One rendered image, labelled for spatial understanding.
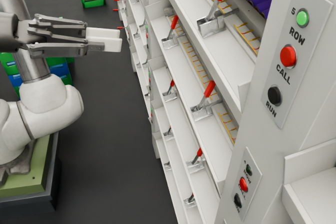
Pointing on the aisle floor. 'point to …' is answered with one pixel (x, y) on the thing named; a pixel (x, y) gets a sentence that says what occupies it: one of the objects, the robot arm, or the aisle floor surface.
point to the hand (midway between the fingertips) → (104, 39)
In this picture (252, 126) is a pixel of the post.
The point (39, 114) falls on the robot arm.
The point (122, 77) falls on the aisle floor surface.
